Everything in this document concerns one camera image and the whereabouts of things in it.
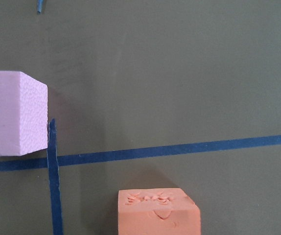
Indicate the orange foam cube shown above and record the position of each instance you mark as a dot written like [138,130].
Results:
[157,211]

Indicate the pink foam cube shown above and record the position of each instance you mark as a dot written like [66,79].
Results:
[23,114]

